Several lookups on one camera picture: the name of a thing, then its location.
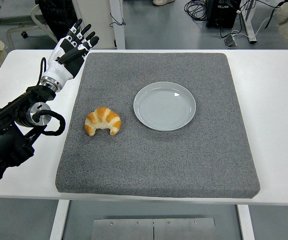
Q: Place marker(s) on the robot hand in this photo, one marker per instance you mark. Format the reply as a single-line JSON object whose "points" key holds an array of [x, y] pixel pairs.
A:
{"points": [[58, 68]]}

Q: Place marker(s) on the golden croissant bread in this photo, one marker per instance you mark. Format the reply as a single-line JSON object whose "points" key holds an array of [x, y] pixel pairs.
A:
{"points": [[103, 117]]}

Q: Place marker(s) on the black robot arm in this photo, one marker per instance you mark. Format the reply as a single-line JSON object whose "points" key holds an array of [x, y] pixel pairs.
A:
{"points": [[6, 147]]}

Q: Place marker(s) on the grey round plate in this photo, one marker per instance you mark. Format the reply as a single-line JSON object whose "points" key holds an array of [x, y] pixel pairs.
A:
{"points": [[163, 107]]}

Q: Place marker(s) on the white chair base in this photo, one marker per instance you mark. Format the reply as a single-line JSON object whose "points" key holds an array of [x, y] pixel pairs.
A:
{"points": [[33, 27]]}

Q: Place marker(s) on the black jacket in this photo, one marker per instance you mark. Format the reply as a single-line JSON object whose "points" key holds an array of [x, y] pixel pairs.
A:
{"points": [[56, 17]]}

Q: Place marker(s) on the white cabinet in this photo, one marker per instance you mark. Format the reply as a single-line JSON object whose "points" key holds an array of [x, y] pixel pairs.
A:
{"points": [[96, 12]]}

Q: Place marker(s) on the person's shoe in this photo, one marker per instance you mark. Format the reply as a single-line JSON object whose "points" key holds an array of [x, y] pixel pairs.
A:
{"points": [[162, 2]]}

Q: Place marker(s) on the grey speckled mat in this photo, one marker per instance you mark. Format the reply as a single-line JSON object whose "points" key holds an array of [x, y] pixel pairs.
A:
{"points": [[158, 162]]}

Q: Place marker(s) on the white table leg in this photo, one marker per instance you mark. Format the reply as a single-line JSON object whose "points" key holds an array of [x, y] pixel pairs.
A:
{"points": [[58, 220], [246, 222]]}

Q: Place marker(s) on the black computer tower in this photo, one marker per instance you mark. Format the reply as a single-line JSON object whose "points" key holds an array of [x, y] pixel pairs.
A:
{"points": [[221, 15]]}

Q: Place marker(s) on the grey power adapter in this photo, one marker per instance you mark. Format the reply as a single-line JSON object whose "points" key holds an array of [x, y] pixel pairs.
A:
{"points": [[231, 41]]}

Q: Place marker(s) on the white desk leg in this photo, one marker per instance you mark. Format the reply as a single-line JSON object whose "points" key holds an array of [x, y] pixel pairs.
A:
{"points": [[249, 22]]}

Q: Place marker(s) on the white post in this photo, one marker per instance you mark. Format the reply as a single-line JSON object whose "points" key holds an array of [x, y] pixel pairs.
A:
{"points": [[118, 35]]}

